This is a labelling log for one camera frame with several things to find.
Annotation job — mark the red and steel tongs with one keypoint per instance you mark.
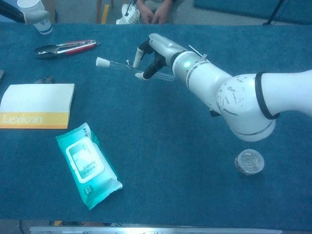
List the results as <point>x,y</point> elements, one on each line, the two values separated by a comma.
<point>73,48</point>

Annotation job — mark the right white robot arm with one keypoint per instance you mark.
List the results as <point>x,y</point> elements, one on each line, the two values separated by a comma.
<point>243,97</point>

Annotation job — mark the round clear paper clip box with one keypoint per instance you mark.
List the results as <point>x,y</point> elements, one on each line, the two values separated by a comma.
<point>249,162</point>

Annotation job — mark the seated person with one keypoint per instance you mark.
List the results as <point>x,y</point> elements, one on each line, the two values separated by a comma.
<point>156,12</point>

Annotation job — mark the teal wet wipes pack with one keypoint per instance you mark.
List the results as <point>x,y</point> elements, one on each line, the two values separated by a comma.
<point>87,165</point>

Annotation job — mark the blue table cloth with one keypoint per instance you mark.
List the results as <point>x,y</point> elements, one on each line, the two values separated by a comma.
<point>158,146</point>

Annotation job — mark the aluminium rail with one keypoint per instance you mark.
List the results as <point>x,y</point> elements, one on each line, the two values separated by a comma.
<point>146,230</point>

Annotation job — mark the white yellow Lexicon book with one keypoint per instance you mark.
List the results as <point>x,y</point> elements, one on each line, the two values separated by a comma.
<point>36,102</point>

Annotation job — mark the clear glass test tube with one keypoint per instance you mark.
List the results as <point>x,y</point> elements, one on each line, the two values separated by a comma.
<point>119,65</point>

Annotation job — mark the dark flat object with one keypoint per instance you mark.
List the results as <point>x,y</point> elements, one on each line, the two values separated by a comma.
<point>1,76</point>

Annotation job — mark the thin metal rod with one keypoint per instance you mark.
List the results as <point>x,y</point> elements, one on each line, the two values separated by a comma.
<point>193,49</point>

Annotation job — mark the white sneaker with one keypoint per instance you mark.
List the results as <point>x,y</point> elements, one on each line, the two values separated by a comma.
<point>129,14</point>

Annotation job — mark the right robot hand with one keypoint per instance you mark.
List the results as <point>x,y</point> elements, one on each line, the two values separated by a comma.
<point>165,47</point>

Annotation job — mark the black tripod leg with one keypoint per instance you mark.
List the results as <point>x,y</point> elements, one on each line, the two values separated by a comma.
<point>274,13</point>

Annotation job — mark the small white stopper cap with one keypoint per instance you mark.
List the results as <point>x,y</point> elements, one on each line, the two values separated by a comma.
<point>102,62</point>

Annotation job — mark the stack of white paper cups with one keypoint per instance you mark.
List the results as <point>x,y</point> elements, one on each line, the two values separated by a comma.
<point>45,26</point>

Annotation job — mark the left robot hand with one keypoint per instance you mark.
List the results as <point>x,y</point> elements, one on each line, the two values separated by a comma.
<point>36,15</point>

